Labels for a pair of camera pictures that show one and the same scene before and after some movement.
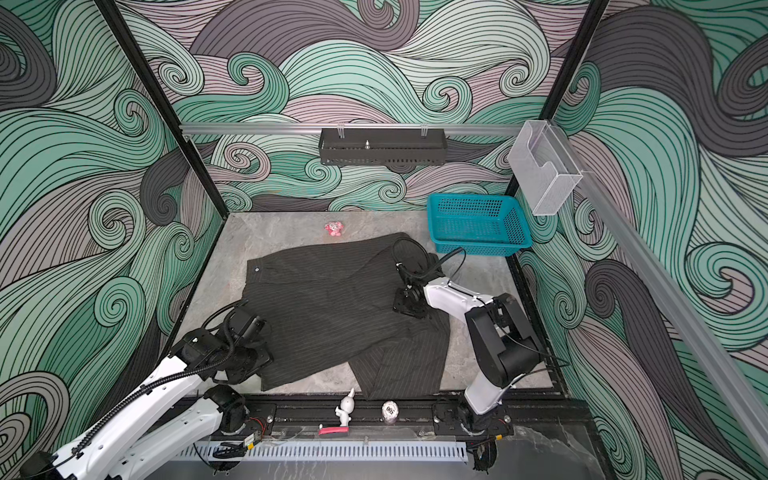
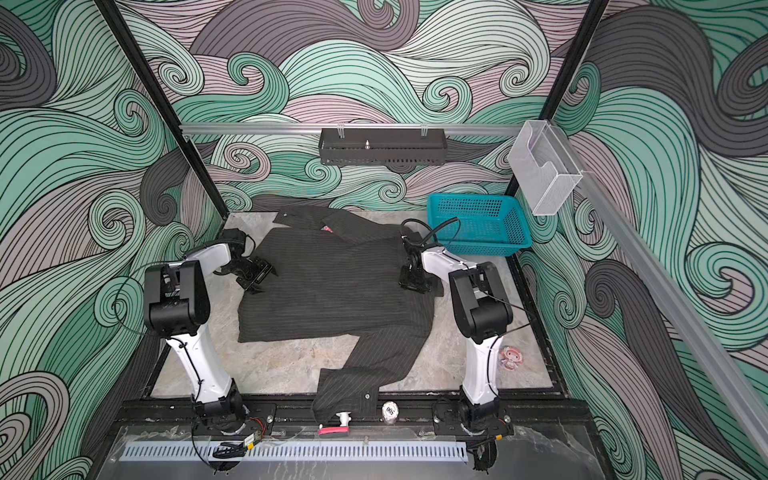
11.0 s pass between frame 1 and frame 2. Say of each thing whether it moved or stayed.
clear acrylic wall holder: stayed
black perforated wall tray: stayed
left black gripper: moved
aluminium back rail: stayed
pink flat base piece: stayed
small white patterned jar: stayed
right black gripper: moved
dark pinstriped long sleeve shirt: moved
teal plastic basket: stayed
